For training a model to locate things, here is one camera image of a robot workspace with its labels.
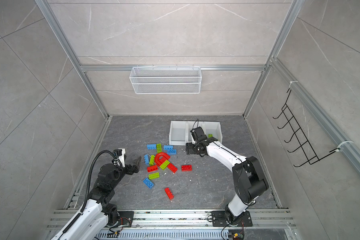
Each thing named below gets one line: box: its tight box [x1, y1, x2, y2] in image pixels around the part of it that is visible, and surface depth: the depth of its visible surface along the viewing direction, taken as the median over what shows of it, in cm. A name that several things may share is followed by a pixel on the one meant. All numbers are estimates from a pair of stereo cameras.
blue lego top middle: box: [163, 145, 174, 151], surface depth 100 cm
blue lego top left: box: [146, 144, 157, 150], surface depth 100 cm
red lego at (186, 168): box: [181, 164, 193, 172], surface depth 92 cm
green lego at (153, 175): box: [148, 172, 160, 180], surface depth 90 cm
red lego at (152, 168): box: [147, 164, 159, 173], surface depth 92 cm
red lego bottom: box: [164, 187, 174, 201], surface depth 82 cm
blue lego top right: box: [167, 149, 177, 155], surface depth 100 cm
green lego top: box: [156, 143, 162, 154], surface depth 101 cm
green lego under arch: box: [159, 159, 171, 170], surface depth 92 cm
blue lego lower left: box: [143, 177, 155, 190], surface depth 85 cm
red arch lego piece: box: [155, 152, 171, 167], surface depth 97 cm
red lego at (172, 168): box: [167, 163, 178, 174], surface depth 92 cm
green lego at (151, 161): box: [149, 154, 156, 166], surface depth 94 cm
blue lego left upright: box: [144, 154, 149, 165], surface depth 94 cm
